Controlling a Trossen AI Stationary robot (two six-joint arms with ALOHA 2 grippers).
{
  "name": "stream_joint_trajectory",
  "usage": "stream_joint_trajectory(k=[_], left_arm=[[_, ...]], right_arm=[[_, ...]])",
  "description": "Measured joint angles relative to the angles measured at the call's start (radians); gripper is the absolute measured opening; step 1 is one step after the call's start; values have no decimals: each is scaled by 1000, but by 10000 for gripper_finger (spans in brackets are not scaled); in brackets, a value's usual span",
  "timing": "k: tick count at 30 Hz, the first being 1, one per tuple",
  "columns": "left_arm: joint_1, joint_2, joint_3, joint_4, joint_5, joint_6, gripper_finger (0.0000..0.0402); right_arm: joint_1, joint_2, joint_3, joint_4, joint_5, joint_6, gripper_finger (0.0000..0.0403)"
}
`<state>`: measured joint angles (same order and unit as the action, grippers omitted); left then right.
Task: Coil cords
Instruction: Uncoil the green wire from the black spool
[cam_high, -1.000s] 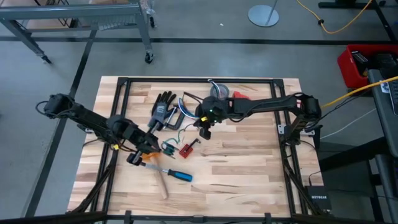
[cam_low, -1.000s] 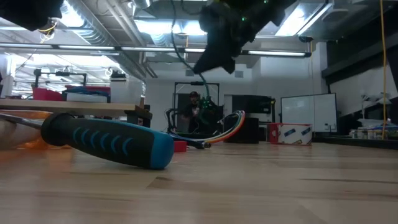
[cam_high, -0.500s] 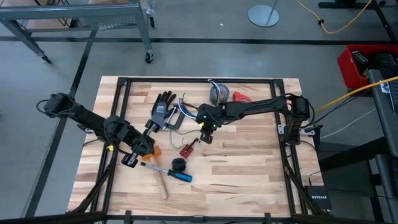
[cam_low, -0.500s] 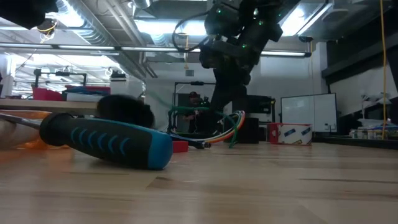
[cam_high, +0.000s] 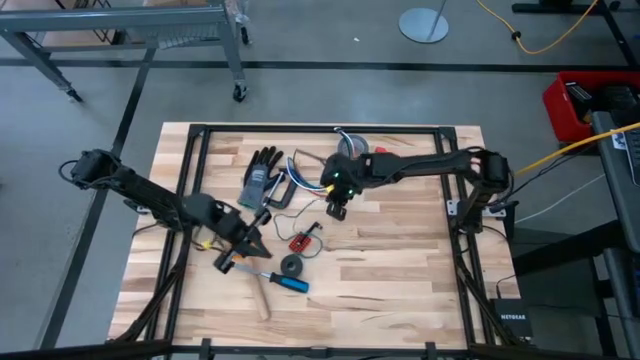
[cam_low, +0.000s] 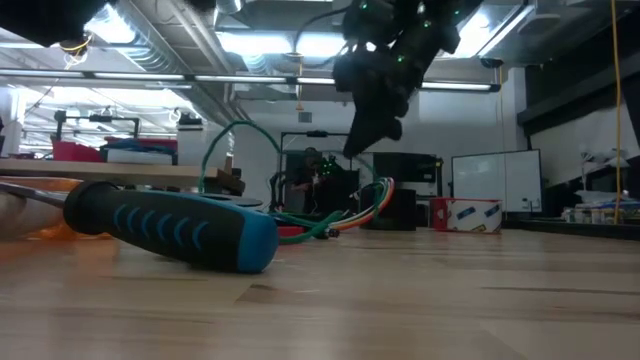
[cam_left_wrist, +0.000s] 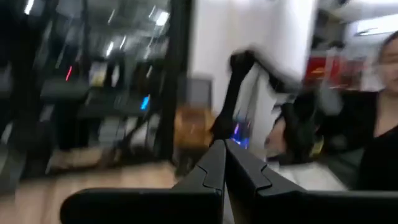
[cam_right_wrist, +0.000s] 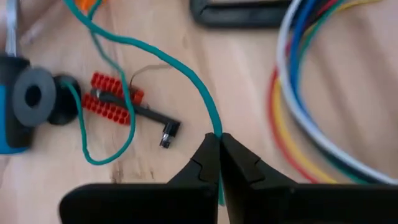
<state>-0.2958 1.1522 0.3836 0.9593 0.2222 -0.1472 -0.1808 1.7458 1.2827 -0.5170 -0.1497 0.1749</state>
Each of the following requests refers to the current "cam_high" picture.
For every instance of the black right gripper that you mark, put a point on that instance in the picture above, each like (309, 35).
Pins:
(339, 195)

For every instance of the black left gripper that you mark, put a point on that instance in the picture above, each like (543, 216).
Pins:
(232, 227)

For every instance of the black tape roll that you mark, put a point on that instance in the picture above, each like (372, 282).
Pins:
(284, 265)

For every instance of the red terminal block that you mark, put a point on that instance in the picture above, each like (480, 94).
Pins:
(300, 242)

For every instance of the orange-headed wooden mallet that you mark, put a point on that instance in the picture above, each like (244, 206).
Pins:
(261, 300)

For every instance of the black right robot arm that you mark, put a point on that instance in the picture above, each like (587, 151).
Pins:
(425, 162)

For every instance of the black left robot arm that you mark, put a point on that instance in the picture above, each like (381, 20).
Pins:
(150, 195)

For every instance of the small black plug connector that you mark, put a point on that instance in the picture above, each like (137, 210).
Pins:
(315, 228)

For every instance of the black C-clamp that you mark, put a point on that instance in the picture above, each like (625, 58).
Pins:
(289, 192)

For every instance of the black grey work glove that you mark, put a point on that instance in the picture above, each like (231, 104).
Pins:
(257, 177)

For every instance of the round grey stand base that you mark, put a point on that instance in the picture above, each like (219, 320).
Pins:
(422, 27)

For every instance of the red plastic bin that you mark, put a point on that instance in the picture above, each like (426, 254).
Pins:
(555, 107)

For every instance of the black box device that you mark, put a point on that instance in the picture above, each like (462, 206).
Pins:
(580, 97)

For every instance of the grey metal cart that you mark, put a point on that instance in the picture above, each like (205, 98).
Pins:
(115, 17)

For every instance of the grey desk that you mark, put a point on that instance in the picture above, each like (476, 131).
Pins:
(612, 200)

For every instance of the black keyboard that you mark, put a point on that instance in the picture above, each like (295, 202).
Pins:
(634, 160)

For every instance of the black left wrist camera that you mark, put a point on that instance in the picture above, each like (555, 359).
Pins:
(225, 262)

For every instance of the black aluminium table frame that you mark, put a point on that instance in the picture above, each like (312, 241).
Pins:
(275, 129)

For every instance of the black Netgear switch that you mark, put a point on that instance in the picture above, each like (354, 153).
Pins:
(512, 320)

